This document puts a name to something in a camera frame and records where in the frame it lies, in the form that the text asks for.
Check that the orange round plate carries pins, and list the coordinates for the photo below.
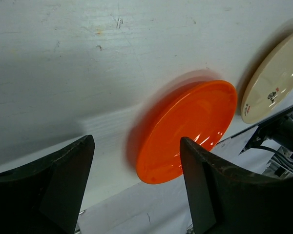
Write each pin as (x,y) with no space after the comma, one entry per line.
(201,111)

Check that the beige floral round plate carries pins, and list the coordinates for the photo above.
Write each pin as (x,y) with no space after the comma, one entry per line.
(270,84)

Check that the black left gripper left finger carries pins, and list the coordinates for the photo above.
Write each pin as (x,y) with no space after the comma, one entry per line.
(45,195)

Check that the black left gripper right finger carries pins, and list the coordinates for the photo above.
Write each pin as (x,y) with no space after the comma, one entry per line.
(227,199)

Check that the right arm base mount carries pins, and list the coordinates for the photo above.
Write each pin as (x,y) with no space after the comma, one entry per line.
(270,148)

